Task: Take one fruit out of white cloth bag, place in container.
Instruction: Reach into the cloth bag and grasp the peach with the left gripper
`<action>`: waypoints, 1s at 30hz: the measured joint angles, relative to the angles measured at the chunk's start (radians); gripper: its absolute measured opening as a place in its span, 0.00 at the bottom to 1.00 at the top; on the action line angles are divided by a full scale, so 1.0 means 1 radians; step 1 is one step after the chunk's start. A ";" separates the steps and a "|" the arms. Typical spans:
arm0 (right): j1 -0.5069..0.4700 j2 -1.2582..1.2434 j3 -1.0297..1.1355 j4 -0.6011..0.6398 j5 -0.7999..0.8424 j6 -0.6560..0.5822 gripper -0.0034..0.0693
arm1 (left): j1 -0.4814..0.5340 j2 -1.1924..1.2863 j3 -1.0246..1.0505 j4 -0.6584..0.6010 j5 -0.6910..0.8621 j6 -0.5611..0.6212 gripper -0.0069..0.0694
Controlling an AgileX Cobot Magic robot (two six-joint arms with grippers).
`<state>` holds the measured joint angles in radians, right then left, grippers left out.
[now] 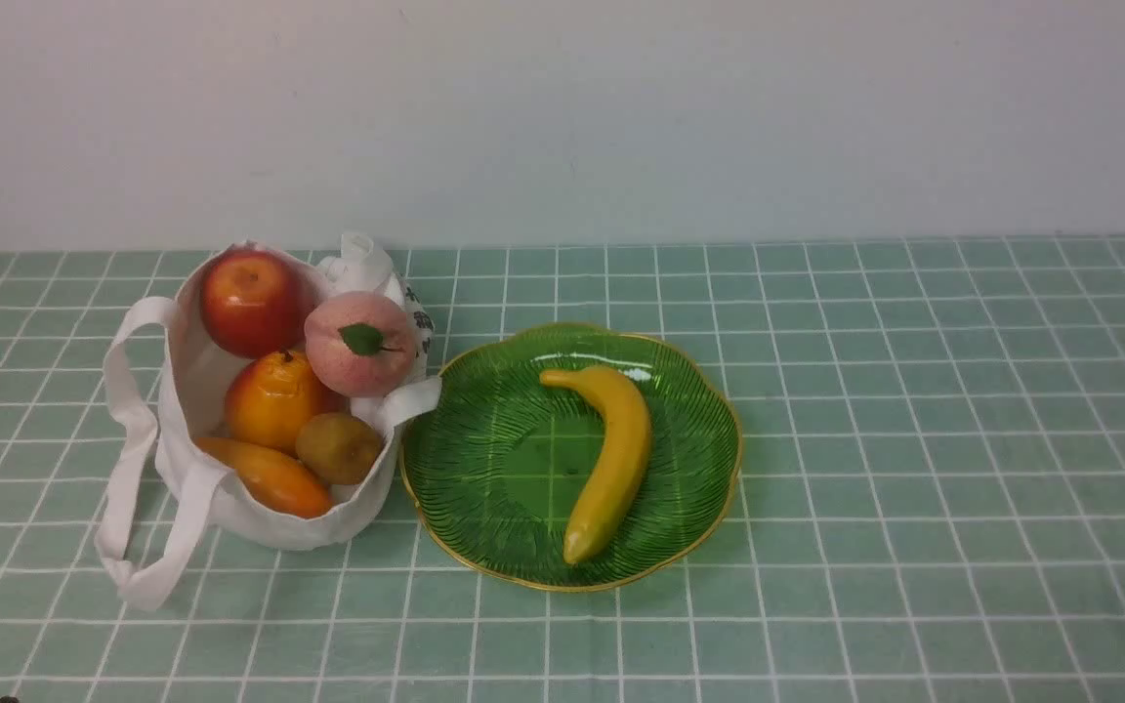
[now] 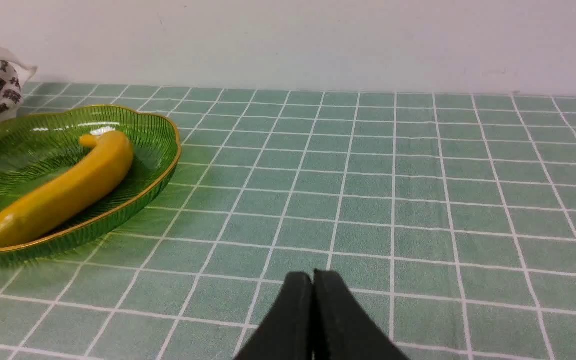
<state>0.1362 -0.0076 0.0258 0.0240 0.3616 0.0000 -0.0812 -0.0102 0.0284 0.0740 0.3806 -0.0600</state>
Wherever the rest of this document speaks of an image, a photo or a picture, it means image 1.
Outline green checkered tablecloth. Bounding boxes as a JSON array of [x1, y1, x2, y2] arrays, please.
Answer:
[[0, 237, 1125, 702]]

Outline white cloth tote bag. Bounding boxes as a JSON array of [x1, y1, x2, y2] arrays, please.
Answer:
[[95, 231, 442, 611]]

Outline orange tangerine with stem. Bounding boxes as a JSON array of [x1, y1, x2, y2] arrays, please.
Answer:
[[224, 349, 345, 457]]

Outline brown kiwi fruit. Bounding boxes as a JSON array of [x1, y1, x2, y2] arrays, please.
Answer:
[[295, 411, 385, 485]]

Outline red apple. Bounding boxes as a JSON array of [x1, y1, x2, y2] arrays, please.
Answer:
[[199, 249, 317, 359]]

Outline green glass plate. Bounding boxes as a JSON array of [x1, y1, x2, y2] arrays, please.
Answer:
[[401, 323, 744, 592]]

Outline orange mango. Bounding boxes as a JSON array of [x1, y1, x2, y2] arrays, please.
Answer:
[[194, 436, 335, 519]]

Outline yellow banana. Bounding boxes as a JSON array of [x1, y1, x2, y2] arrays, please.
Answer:
[[539, 366, 653, 565]]

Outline pink peach with leaf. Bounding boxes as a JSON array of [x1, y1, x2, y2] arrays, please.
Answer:
[[304, 292, 419, 397]]

